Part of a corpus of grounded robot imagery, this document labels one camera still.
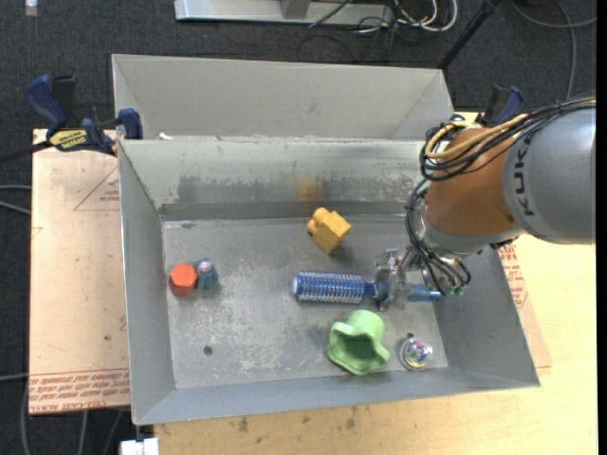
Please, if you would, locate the brown cardboard board red print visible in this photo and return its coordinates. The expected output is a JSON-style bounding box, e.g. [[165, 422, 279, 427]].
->
[[28, 128, 554, 416]]

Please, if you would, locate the orange-red hexagonal block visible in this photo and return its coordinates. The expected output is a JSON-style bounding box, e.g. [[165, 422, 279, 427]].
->
[[168, 263, 199, 298]]

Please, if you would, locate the grey metal bin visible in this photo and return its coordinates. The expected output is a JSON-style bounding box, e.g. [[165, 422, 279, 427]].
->
[[111, 53, 542, 427]]

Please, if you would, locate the blue round hairbrush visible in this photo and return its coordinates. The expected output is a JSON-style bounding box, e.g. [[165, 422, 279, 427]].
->
[[292, 270, 445, 305]]

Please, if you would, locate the green wavy-rimmed cup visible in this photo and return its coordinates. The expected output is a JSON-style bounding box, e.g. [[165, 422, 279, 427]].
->
[[325, 309, 392, 376]]

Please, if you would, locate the teal toy figure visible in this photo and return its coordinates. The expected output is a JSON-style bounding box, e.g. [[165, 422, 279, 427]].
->
[[193, 258, 221, 291]]

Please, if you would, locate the clear iridescent glass ball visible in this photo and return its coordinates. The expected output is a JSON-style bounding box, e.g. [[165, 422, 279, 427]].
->
[[400, 333, 434, 373]]

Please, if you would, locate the yellow toy block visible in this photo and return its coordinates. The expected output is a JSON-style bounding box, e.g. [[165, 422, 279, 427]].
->
[[306, 207, 353, 255]]

